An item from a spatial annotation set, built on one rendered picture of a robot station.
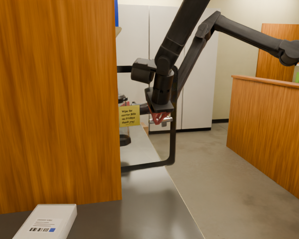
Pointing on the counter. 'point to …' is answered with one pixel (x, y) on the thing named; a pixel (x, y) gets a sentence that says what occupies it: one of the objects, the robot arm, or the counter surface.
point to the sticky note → (129, 115)
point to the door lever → (162, 120)
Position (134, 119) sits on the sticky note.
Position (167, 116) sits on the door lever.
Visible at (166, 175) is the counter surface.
